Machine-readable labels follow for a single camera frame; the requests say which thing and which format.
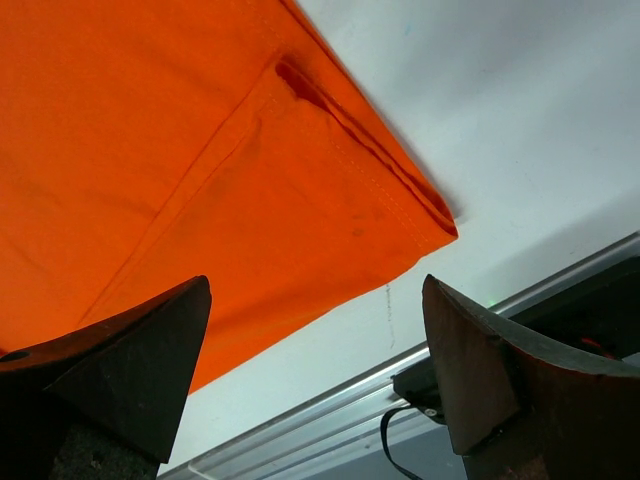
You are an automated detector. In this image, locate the black thin base cable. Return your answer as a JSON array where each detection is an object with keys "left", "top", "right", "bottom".
[{"left": 379, "top": 404, "right": 426, "bottom": 480}]

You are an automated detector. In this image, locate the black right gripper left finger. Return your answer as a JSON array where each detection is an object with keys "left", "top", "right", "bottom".
[{"left": 1, "top": 276, "right": 212, "bottom": 479}]

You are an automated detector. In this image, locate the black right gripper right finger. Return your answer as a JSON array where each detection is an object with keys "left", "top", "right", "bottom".
[{"left": 423, "top": 275, "right": 639, "bottom": 479}]

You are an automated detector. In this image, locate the aluminium front rail frame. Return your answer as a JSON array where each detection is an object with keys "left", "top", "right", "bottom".
[{"left": 159, "top": 232, "right": 640, "bottom": 480}]

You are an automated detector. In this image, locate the orange t-shirt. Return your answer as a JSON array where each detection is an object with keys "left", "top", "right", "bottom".
[{"left": 1, "top": 1, "right": 457, "bottom": 388}]

